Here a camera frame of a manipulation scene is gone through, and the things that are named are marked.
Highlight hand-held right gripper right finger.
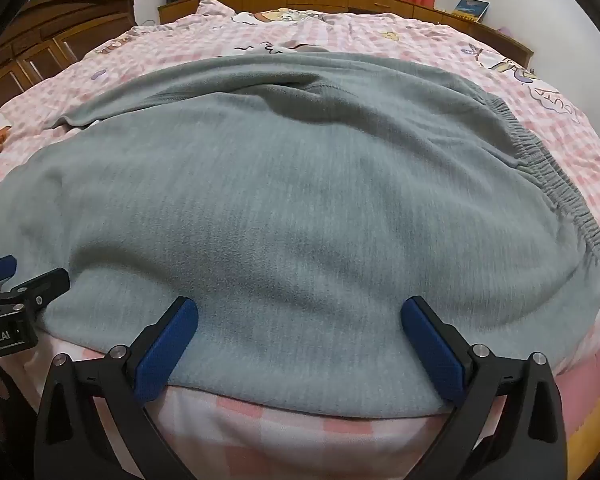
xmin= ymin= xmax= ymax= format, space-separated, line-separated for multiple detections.
xmin=401 ymin=296 xmax=568 ymax=480

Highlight dark wooden wardrobe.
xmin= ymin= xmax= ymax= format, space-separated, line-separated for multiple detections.
xmin=0 ymin=0 xmax=138 ymax=106

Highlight blue book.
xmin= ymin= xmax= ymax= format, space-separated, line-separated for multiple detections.
xmin=450 ymin=0 xmax=491 ymax=23

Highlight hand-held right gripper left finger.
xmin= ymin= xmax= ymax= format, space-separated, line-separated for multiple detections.
xmin=34 ymin=296 xmax=199 ymax=480

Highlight pink checked printed blanket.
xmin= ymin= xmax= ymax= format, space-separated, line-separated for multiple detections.
xmin=0 ymin=0 xmax=600 ymax=480

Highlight grey pants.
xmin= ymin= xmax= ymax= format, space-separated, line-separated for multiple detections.
xmin=0 ymin=53 xmax=600 ymax=420

